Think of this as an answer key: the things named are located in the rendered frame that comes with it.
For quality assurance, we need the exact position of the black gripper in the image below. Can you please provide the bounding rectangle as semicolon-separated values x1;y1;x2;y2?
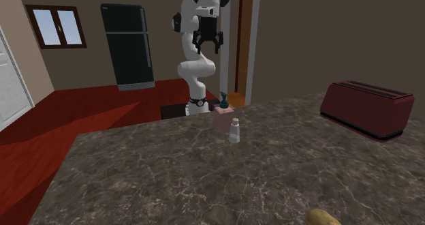
192;15;224;55

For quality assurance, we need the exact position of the pink soap dispenser teal pump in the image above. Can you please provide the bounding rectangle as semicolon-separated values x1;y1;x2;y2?
212;91;235;136

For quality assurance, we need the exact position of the dark robot stand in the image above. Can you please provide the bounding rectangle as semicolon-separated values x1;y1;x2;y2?
160;99;221;121

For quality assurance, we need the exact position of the black refrigerator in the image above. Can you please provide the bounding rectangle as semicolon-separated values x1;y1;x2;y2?
100;3;156;92

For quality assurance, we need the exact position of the small white bottle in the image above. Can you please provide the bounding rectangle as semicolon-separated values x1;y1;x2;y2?
227;117;241;145

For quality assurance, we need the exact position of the brown framed window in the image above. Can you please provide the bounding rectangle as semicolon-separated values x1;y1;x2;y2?
25;3;88;50

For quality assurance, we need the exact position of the dark red toaster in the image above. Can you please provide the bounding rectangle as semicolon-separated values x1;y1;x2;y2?
319;80;416;143

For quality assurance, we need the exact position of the yellow potato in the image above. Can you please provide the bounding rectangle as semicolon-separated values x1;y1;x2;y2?
304;208;343;225

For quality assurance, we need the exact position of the orange door in white frame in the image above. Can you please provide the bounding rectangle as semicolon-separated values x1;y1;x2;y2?
219;0;262;108

